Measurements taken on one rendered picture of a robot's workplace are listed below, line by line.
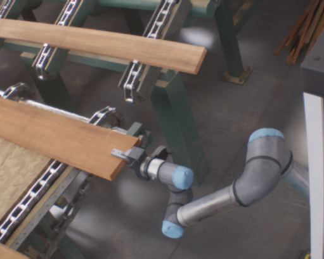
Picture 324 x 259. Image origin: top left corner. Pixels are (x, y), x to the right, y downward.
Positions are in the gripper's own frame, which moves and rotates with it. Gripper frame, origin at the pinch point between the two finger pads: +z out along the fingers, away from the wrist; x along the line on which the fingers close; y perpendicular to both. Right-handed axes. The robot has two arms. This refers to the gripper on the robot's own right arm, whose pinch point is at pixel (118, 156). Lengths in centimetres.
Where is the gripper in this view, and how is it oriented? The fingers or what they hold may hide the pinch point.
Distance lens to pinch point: 189.4
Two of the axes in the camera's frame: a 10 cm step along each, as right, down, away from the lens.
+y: -5.1, 6.9, -5.1
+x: 2.5, 6.9, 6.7
